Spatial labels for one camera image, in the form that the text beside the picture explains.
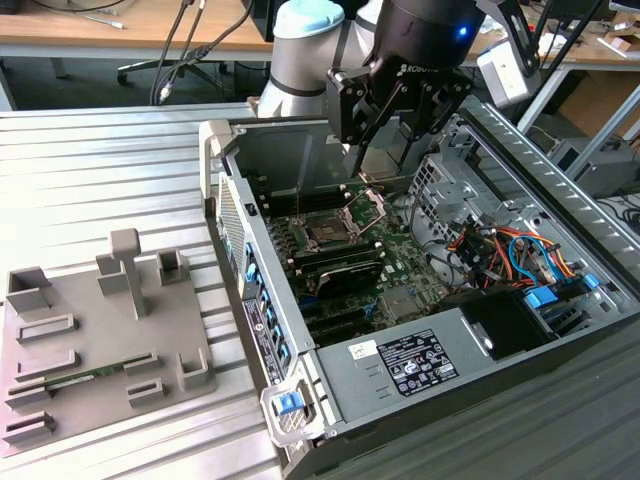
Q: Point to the grey parts rack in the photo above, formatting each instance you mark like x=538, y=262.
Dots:
x=100, y=320

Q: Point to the black expansion slot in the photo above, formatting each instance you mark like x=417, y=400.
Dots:
x=335, y=312
x=345, y=330

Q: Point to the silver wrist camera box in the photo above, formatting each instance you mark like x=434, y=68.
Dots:
x=500, y=75

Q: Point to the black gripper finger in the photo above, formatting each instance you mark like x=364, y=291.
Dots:
x=350, y=110
x=429, y=107

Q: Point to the CPU socket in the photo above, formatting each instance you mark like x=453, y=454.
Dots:
x=325, y=231

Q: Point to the aluminium profile bar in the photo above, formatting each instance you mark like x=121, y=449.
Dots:
x=614, y=125

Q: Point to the blue case latch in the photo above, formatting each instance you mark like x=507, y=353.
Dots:
x=289, y=402

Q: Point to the black monitor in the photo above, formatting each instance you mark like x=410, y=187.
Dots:
x=257, y=20

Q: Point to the green motherboard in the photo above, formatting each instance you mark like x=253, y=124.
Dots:
x=400, y=260

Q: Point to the black graphics card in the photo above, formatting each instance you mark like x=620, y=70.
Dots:
x=350, y=280

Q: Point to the thin metal locking lever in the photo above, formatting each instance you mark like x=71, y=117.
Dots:
x=298, y=202

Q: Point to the small cardboard box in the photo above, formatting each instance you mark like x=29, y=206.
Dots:
x=622, y=46

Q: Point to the grey power supply unit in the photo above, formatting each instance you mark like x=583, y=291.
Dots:
x=350, y=395

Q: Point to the silver metal drive cage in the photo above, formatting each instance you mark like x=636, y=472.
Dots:
x=465, y=195

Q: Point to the blue disk carrier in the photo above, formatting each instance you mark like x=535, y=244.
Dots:
x=541, y=298

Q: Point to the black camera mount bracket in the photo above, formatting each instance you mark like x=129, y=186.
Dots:
x=520, y=30

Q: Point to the disk bay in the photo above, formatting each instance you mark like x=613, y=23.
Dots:
x=570, y=320

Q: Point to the open grey PC case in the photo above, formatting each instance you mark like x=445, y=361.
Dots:
x=280, y=155

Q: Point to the green RAM stick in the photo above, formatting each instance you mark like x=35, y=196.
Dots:
x=107, y=372

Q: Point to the black slanted pole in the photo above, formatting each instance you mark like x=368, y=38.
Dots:
x=561, y=55

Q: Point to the small blue plastic clip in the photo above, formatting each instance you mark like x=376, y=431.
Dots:
x=590, y=281

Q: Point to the office chair base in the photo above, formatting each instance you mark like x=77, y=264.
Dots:
x=142, y=66

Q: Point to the white desk leg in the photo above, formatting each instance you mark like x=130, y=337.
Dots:
x=544, y=97

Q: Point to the silver chipset heatsink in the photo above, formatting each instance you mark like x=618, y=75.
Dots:
x=405, y=305

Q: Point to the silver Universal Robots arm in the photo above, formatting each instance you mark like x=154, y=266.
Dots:
x=295, y=70

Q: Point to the black RAM slot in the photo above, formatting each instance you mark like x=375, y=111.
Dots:
x=345, y=261
x=340, y=248

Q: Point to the grey computer tower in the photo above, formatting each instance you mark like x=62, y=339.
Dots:
x=600, y=170

